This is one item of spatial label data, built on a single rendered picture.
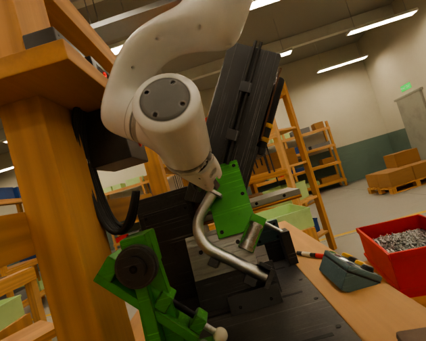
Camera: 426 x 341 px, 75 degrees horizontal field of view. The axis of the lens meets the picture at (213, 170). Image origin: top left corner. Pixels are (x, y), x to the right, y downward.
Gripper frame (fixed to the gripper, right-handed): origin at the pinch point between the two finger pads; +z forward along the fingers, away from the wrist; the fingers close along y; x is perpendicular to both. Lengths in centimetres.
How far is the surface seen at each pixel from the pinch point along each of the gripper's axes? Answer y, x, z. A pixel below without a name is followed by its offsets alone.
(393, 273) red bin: -51, -8, 22
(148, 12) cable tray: 195, -174, 154
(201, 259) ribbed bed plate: -6.0, 14.1, 21.8
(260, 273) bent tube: -21.3, 9.3, 16.7
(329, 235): -94, -88, 310
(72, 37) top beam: 70, -27, 11
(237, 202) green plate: -7.3, -4.4, 19.0
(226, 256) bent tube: -11.8, 10.1, 16.7
